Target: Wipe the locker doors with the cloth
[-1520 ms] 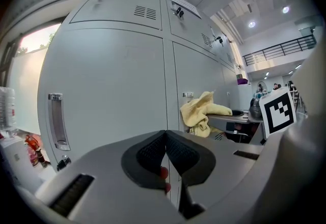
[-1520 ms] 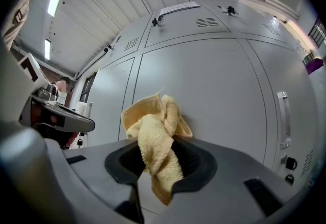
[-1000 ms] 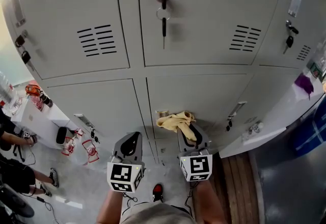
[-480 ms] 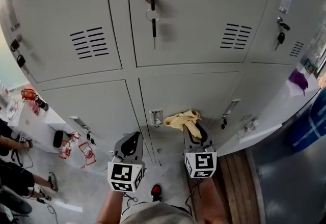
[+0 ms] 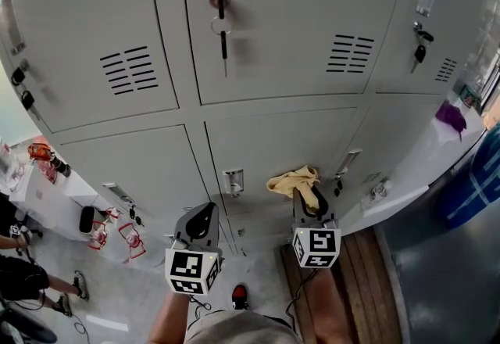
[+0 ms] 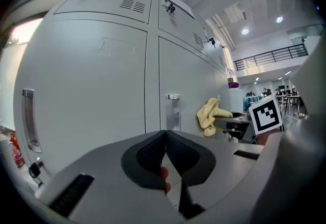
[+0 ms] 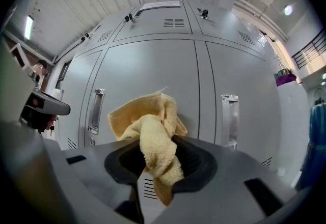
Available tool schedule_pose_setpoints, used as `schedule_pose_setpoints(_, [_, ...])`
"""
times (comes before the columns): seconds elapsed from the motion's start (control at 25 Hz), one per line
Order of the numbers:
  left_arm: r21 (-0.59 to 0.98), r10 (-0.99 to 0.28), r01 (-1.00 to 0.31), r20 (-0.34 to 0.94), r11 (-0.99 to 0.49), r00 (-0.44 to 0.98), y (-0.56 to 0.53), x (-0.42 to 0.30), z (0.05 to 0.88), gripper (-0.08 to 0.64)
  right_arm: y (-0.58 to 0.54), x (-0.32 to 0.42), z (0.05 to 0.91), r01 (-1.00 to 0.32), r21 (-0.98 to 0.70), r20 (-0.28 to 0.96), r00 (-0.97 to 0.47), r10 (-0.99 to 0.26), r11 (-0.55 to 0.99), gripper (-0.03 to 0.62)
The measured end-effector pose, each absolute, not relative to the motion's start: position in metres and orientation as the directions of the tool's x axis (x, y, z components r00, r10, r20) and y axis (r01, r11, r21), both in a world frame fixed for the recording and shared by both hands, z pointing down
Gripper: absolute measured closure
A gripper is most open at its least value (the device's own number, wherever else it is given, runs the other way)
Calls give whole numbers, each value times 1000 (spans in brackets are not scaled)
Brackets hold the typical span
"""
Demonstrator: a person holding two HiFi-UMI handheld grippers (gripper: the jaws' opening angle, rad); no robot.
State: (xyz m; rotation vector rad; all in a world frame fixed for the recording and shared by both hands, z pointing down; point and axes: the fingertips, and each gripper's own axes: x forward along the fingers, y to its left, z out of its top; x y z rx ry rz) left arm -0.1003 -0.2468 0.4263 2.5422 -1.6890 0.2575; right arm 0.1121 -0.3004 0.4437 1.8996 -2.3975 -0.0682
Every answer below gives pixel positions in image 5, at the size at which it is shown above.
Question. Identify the red patterned packet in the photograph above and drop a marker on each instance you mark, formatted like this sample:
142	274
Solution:
47	171

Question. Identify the large clear water bottle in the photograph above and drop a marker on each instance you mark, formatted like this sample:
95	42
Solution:
9	166

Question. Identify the black rounded container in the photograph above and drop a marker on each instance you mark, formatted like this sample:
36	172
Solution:
87	219

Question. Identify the orange tool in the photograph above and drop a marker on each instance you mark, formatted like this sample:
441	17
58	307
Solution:
39	151

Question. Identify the purple cloth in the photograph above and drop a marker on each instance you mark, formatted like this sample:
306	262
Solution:
451	117

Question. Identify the clear bottle green label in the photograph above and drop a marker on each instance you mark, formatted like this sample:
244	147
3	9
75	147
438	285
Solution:
476	84

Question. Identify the black cylinder bottle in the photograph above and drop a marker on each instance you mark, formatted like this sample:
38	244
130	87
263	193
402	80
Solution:
61	167

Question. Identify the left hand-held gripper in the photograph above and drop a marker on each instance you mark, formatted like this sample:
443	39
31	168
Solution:
191	268

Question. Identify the person's beige shirt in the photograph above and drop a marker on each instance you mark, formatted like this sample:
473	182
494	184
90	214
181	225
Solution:
242	330

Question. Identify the person's right forearm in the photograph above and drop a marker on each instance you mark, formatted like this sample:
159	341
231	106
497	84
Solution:
332	311

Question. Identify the blue barrel with tape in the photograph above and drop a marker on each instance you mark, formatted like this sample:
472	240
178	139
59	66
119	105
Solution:
476	178

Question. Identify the person's left forearm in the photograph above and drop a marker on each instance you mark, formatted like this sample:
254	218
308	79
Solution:
172	319

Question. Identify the small clear plastic bottle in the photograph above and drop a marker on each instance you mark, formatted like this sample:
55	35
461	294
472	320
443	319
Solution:
379	190

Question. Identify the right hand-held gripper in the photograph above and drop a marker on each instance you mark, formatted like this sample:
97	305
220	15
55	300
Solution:
318	244

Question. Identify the white metal locker door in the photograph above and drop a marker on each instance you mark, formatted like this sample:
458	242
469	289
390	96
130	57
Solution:
273	139

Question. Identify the yellow cleaning cloth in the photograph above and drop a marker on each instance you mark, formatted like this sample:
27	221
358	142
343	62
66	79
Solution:
291	182

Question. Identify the wooden plank platform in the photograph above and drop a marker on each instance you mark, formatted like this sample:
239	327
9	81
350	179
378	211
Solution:
371	287

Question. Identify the grey metal locker cabinet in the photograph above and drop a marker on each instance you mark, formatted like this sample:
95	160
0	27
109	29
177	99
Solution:
273	22

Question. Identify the red and black shoe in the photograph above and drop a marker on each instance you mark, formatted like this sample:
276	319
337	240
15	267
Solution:
240	295

